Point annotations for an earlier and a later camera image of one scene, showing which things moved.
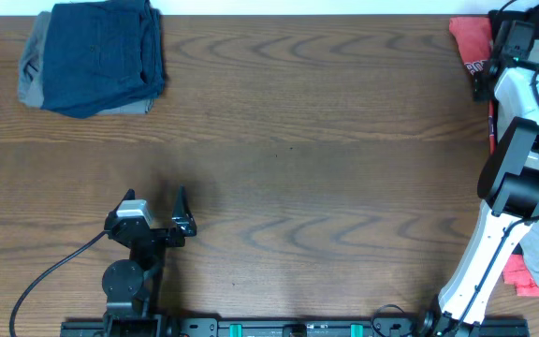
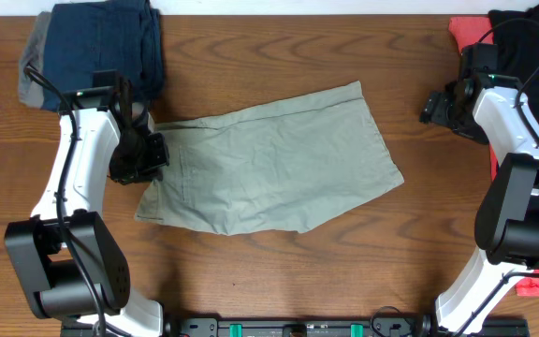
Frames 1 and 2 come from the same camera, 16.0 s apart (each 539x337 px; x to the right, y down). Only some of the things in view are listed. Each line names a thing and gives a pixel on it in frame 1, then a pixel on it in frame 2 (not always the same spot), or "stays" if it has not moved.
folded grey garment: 32,69 stays
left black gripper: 158,232 to 140,165
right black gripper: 482,85 to 433,110
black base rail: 173,327 stays
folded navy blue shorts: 99,54 stays
